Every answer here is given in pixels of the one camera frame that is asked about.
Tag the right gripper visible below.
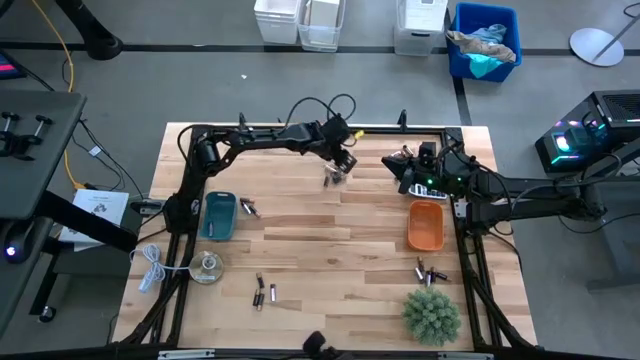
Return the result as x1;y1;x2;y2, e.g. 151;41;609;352
381;155;449;195

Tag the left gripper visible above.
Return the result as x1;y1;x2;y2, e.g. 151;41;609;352
322;115;359;189

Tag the orange plastic bin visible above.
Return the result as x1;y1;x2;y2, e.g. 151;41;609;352
406;199;445;252

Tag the teal plastic bin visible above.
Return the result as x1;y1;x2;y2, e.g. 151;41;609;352
199;191;239;242

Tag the blue plastic bin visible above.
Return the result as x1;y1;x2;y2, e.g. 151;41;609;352
446;2;524;83

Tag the teal cloth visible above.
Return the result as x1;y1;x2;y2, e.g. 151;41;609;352
467;53;504;80

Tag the clear storage box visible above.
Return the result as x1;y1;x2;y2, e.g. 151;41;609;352
298;0;347;53

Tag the green artificial plant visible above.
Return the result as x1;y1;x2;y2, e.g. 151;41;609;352
401;287;463;348

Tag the beige cloth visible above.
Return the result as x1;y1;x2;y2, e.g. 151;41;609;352
446;29;516;64

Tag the white lidded storage box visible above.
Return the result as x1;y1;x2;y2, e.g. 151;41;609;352
393;0;450;56

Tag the clear round disc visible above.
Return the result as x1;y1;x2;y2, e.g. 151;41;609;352
188;250;225;285

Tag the light blue cloth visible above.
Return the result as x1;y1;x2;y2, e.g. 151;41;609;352
469;23;507;45

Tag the white carton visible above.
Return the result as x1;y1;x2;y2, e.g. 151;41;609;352
309;0;341;29

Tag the black adapter box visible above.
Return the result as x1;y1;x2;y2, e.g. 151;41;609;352
130;198;166;216

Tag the black computer with lights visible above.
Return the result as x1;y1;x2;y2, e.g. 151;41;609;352
534;89;640;174

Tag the grey equipment stand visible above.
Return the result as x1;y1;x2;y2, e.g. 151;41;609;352
584;169;640;291

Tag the grey round stand base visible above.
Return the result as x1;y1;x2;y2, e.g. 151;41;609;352
569;12;640;68

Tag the white paper manual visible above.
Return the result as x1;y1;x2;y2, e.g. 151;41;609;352
58;188;130;251

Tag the black diagonal bar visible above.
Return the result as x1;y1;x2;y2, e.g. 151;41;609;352
37;189;139;254

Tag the black desk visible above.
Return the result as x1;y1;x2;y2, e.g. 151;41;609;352
0;89;89;221

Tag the black device with light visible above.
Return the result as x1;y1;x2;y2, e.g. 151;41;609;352
0;219;51;265

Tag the monitor with pink screen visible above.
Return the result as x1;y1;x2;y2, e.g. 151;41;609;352
0;49;26;81

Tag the black metal table frame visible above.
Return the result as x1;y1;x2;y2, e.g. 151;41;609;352
119;110;536;360

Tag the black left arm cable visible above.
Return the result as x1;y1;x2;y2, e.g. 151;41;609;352
284;93;358;132

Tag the silver metal bracket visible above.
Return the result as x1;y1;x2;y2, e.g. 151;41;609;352
157;349;216;360
437;352;496;360

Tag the white coiled cable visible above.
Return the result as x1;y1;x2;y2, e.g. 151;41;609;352
130;243;194;294

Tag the black curved pedestal leg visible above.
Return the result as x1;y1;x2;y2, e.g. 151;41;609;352
52;0;124;61

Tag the yellow cable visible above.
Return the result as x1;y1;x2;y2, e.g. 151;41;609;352
29;0;89;191

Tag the black knobbed bracket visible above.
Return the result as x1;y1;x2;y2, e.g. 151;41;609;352
0;110;54;161

